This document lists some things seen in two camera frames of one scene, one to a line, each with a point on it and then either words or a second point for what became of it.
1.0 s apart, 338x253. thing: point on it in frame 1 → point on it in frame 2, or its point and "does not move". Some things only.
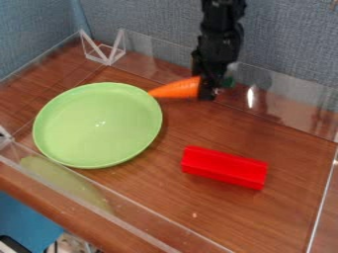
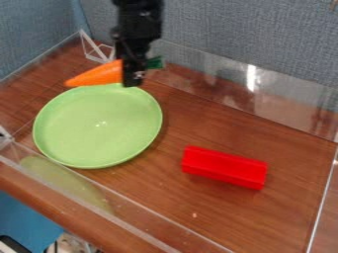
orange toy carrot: x=183 y=89 → x=108 y=74
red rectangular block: x=228 y=168 does not move
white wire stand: x=100 y=52 does not move
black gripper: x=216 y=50 → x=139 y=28
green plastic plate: x=96 y=125 does not move
